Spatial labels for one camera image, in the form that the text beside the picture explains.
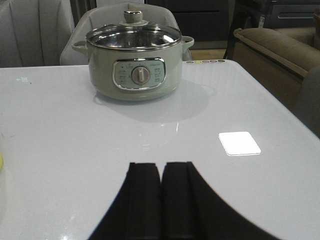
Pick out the grey upholstered chair left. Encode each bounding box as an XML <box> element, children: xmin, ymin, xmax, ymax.
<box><xmin>0</xmin><ymin>0</ymin><xmax>75</xmax><ymax>68</ymax></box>

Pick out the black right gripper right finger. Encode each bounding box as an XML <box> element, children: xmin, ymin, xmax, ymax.
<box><xmin>161</xmin><ymin>162</ymin><xmax>275</xmax><ymax>240</ymax></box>

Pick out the coloured sticker strip on table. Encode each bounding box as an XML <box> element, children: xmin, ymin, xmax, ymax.
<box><xmin>185</xmin><ymin>59</ymin><xmax>226</xmax><ymax>64</ymax></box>

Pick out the olive brown sofa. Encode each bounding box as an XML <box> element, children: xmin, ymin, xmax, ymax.
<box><xmin>231</xmin><ymin>27</ymin><xmax>320</xmax><ymax>109</ymax></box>

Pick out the glass pot lid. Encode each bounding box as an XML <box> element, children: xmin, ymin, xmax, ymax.
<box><xmin>86</xmin><ymin>10</ymin><xmax>182</xmax><ymax>51</ymax></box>

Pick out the green electric cooking pot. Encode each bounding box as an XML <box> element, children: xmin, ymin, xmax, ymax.
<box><xmin>71</xmin><ymin>36</ymin><xmax>194</xmax><ymax>101</ymax></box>

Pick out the grey upholstered chair right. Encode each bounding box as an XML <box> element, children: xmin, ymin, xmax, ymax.
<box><xmin>60</xmin><ymin>1</ymin><xmax>179</xmax><ymax>66</ymax></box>

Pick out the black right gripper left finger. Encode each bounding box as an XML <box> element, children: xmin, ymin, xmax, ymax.
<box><xmin>89</xmin><ymin>162</ymin><xmax>161</xmax><ymax>240</ymax></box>

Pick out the yellow woven bamboo steamer lid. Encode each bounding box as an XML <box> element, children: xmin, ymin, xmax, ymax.
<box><xmin>0</xmin><ymin>152</ymin><xmax>4</xmax><ymax>170</ymax></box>

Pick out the grey upholstered chair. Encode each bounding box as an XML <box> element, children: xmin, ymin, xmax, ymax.
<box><xmin>60</xmin><ymin>1</ymin><xmax>179</xmax><ymax>66</ymax></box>
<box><xmin>0</xmin><ymin>0</ymin><xmax>75</xmax><ymax>68</ymax></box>

